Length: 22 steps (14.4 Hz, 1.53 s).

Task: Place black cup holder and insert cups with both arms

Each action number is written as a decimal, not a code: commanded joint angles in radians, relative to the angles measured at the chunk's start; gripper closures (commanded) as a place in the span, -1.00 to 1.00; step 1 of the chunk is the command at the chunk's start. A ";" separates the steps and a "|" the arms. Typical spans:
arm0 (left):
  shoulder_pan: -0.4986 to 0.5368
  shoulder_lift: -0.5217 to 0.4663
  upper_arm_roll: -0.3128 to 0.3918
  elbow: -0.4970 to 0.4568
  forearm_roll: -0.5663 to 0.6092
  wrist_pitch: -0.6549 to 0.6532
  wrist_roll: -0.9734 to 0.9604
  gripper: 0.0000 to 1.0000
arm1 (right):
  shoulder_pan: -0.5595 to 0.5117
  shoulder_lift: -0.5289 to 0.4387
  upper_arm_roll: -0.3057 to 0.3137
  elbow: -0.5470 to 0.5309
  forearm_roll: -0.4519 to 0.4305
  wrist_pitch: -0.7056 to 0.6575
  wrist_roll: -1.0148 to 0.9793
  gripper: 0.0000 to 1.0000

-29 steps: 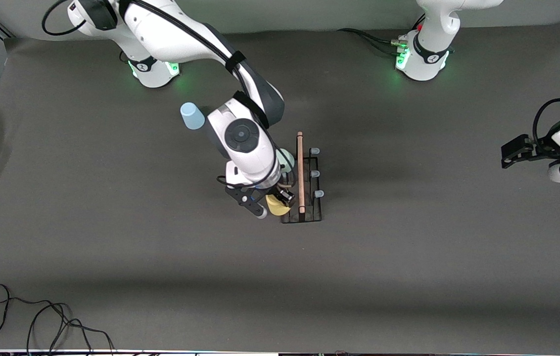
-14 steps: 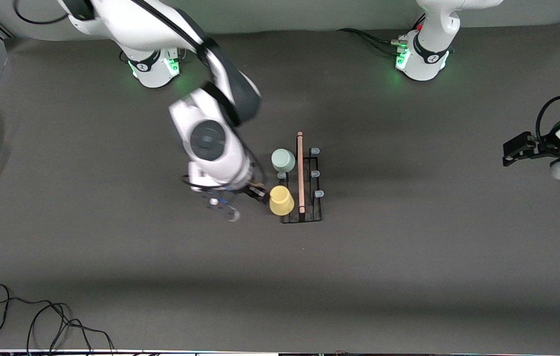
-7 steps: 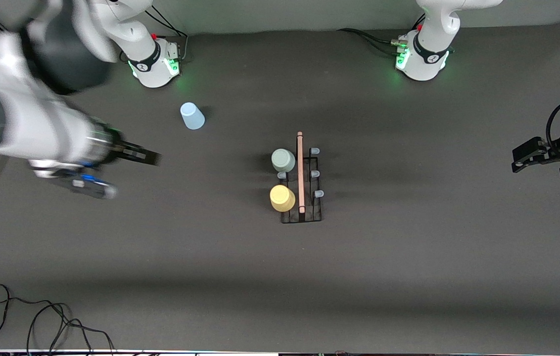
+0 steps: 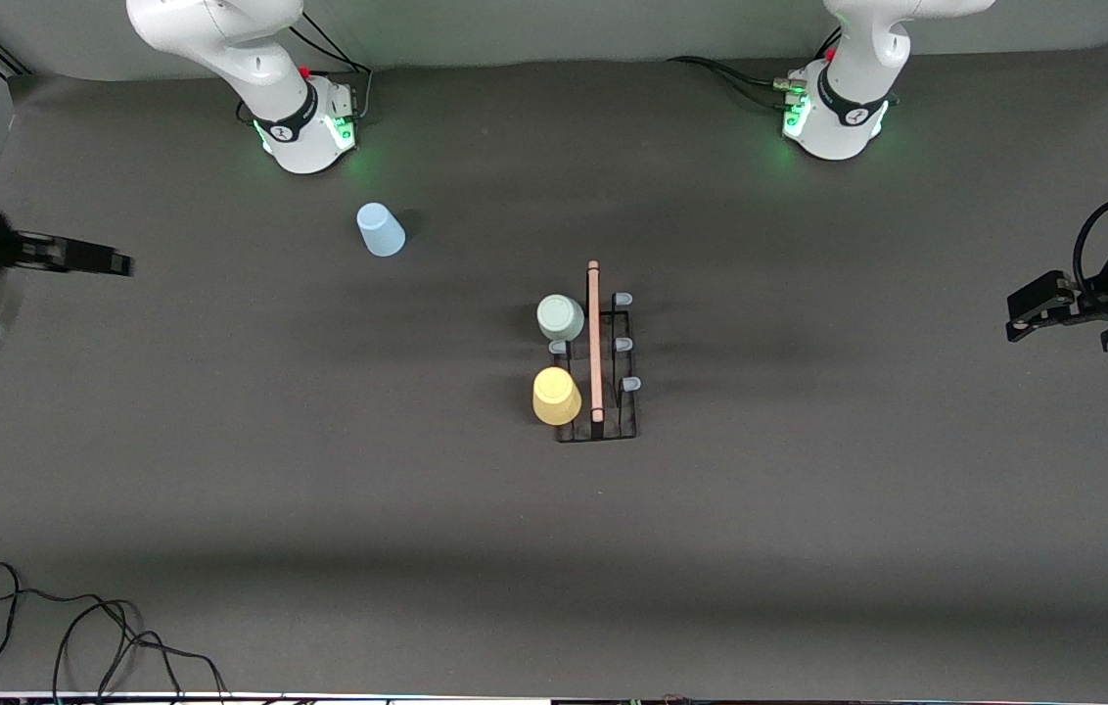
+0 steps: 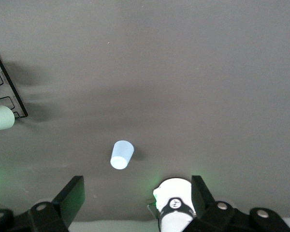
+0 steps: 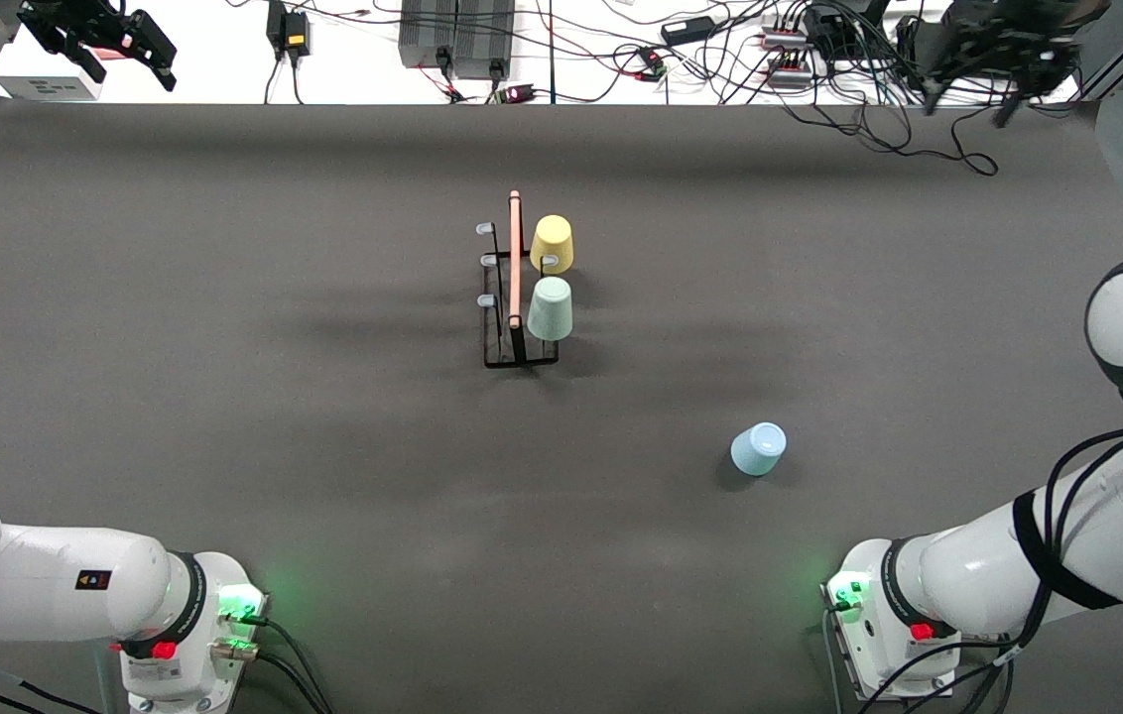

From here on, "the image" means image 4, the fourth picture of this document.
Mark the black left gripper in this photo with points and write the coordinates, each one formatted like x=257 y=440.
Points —
x=1094 y=301

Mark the pale green plastic cup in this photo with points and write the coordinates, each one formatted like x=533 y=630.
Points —
x=561 y=317

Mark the yellow plastic cup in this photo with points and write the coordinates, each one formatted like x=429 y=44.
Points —
x=557 y=397

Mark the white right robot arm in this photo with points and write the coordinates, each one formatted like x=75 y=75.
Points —
x=221 y=39

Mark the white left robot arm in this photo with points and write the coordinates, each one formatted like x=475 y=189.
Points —
x=853 y=108

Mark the light blue plastic cup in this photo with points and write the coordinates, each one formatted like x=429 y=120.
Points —
x=381 y=230

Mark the dark grey table mat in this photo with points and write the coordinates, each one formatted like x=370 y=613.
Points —
x=808 y=490

